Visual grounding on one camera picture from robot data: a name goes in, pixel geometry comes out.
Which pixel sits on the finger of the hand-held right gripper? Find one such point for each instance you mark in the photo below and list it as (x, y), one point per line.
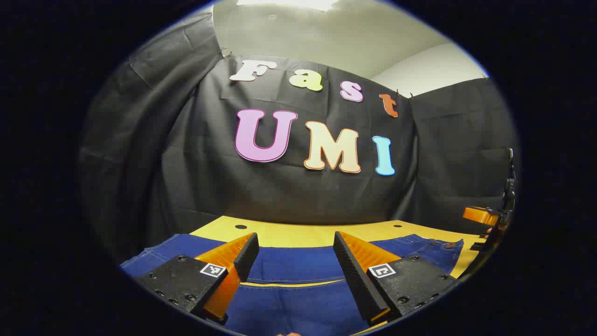
(480, 215)

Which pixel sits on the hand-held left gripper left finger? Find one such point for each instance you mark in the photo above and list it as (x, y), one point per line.
(247, 259)

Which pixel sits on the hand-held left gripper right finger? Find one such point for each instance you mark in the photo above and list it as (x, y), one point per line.
(354, 280)

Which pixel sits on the blue denim jeans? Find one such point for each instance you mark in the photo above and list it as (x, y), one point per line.
(298, 266)

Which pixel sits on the black backdrop cloth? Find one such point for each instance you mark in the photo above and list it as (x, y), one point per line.
(196, 186)

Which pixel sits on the ceiling light panel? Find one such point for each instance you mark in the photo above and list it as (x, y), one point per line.
(289, 3)

